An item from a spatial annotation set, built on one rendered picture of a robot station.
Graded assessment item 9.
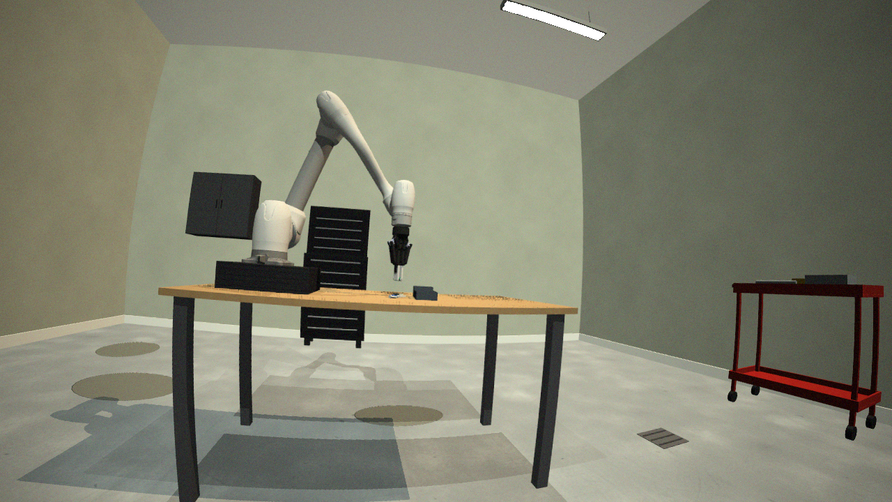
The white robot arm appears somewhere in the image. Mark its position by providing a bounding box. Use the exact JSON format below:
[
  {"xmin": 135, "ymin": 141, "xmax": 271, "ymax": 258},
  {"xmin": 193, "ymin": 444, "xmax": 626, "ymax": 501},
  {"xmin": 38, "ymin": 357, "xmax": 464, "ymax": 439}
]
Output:
[{"xmin": 242, "ymin": 91, "xmax": 415, "ymax": 266}]

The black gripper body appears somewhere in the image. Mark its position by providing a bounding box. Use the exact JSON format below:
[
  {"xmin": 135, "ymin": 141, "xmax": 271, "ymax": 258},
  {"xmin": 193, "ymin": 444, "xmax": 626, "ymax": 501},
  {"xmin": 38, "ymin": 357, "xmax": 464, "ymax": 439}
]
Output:
[{"xmin": 392, "ymin": 227, "xmax": 410, "ymax": 248}]

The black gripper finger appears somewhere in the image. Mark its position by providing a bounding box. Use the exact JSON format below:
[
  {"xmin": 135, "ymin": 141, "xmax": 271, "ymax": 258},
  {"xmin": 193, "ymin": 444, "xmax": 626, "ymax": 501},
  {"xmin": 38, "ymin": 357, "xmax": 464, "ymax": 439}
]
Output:
[
  {"xmin": 399, "ymin": 241, "xmax": 413, "ymax": 278},
  {"xmin": 387, "ymin": 239, "xmax": 402, "ymax": 280}
]

